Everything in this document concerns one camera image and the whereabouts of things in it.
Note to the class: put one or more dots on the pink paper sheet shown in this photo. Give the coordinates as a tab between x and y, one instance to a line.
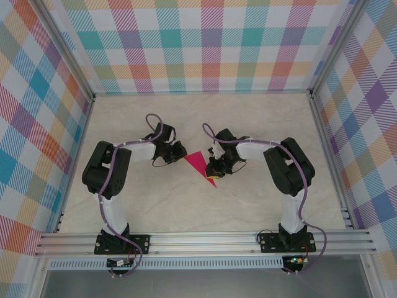
197	161

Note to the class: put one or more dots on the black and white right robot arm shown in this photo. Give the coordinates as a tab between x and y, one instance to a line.
288	167

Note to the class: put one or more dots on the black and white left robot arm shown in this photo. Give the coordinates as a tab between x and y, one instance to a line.
105	170

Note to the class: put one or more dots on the circuit board with green light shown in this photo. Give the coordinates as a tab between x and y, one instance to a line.
294	259

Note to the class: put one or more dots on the grey metal panel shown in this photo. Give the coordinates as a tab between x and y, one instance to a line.
201	285

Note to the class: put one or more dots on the small dark circuit board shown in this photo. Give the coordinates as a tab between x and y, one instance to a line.
116	263

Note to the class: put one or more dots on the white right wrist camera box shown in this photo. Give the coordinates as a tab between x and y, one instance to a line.
215	151

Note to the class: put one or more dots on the aluminium frame crossbar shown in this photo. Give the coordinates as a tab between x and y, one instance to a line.
201	93

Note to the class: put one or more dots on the long aluminium mounting rail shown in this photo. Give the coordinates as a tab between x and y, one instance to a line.
201	243

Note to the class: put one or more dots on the aluminium side rail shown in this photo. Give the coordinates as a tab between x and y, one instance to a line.
331	155
78	155

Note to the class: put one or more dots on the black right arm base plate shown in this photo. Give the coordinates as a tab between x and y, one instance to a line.
270	243

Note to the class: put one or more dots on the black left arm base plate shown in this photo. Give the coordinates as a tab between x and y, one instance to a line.
141	243

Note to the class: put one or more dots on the aluminium frame post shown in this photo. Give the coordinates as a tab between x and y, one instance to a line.
65	46
338	46

